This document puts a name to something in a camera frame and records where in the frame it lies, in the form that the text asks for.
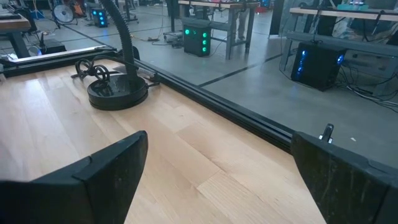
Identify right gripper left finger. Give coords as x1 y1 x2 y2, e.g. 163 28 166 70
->
0 130 149 224

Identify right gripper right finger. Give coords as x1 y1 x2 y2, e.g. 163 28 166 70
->
290 131 398 224

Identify black gooseneck desk lamp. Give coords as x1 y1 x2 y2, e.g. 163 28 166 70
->
86 0 150 111

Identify large blue-lit computer tower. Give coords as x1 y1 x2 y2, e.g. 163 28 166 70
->
290 42 348 91

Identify gray workbench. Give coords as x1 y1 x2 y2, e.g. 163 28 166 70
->
279 6 398 97

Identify small blue-lit computer tower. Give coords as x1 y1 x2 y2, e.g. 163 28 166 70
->
91 7 109 28

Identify round floor fan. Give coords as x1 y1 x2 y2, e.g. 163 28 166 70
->
52 3 75 24

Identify green-lit computer tower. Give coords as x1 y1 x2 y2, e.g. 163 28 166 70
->
182 24 212 58

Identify wooden-top workbench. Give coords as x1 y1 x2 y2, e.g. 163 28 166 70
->
178 0 261 60

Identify black frame clamp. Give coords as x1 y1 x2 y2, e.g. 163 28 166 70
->
318 123 335 144

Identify black floor cables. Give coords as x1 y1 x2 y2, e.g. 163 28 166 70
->
338 71 398 113

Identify black lamp power cable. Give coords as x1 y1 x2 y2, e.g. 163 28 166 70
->
70 55 161 88

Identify black aluminium table frame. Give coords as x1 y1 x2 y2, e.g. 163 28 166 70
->
0 45 295 154

